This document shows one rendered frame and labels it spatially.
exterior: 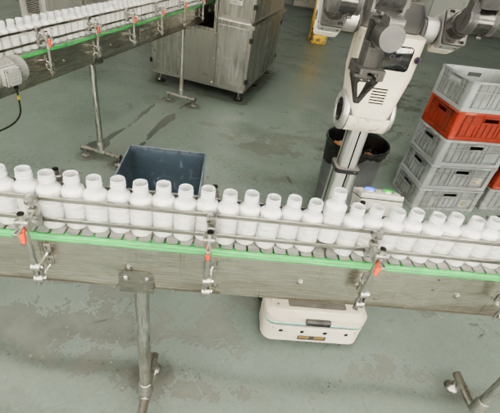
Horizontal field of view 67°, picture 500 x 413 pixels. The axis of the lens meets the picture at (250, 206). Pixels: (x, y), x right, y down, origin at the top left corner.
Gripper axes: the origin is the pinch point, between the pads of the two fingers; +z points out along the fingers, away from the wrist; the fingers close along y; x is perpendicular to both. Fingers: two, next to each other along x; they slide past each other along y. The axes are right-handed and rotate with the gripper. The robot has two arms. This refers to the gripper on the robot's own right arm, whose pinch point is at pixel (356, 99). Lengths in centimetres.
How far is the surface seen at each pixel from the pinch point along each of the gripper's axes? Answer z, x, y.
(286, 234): 34.6, -13.6, 16.2
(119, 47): 51, -114, -206
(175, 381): 140, -43, 2
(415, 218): 25.2, 20.7, 15.5
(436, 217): 23.9, 26.3, 15.9
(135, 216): 33, -55, 16
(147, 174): 58, -63, -44
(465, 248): 33, 38, 18
